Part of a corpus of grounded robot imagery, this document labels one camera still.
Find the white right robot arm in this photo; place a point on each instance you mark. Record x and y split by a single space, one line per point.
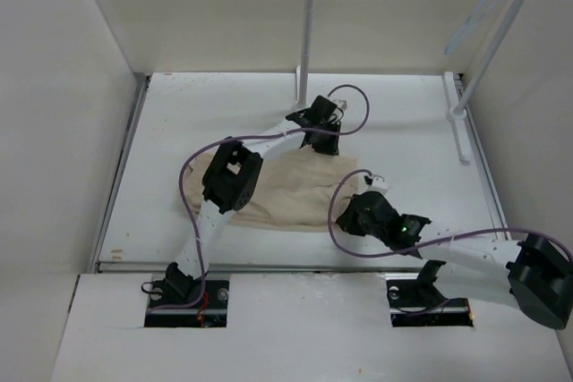
533 275

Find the aluminium front frame rail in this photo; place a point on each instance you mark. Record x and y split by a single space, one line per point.
149 267

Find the white rack pole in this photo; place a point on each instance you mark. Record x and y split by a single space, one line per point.
458 100
302 69

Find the beige trousers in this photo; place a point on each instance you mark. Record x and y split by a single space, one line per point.
294 191

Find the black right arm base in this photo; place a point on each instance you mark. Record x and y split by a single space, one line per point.
416 302

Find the aluminium right frame rail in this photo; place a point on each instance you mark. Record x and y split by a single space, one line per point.
488 185

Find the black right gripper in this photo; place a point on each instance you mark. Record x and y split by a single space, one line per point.
346 221

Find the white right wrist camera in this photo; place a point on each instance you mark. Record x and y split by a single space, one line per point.
377 183

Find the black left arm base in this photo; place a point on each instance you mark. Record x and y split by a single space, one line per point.
180 301

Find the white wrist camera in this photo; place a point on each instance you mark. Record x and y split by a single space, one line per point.
377 183
341 105

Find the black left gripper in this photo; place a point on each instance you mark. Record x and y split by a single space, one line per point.
330 148

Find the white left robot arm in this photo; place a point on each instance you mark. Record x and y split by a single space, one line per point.
230 179

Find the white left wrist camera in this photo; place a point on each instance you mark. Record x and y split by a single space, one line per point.
341 105

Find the white right rack pole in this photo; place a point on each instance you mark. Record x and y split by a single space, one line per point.
458 100

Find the aluminium left frame rail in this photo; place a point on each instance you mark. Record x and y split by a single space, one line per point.
142 85

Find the aluminium frame rail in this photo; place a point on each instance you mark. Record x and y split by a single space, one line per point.
488 185
149 267
142 85

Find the white centre rack pole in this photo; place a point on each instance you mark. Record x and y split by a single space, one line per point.
302 69

